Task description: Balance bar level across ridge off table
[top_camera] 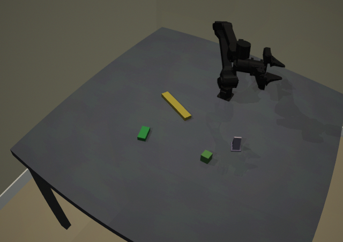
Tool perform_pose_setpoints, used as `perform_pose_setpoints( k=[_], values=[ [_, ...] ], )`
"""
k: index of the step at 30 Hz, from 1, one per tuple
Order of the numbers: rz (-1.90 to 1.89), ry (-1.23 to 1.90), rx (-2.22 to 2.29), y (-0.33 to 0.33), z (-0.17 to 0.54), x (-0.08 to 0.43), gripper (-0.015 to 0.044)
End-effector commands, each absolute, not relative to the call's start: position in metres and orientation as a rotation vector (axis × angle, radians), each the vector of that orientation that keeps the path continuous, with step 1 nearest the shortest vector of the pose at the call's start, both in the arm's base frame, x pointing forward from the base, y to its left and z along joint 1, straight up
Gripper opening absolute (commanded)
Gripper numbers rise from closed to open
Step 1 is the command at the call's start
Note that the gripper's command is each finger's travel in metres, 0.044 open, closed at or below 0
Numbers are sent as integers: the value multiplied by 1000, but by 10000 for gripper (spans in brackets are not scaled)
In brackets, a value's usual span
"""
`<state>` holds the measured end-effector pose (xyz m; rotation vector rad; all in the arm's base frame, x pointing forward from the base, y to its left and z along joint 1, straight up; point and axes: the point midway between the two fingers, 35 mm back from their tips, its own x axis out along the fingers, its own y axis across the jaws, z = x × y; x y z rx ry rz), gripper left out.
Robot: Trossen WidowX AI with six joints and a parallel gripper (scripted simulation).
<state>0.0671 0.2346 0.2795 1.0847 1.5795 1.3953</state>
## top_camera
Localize small green cube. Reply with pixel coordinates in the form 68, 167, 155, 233
200, 150, 213, 164

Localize yellow bar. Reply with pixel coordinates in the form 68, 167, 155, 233
161, 91, 191, 121

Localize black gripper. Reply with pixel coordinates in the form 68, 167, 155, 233
248, 47, 285, 90

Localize green rectangular block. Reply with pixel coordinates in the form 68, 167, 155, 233
137, 126, 150, 141

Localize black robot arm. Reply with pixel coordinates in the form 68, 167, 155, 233
212, 21, 267, 101

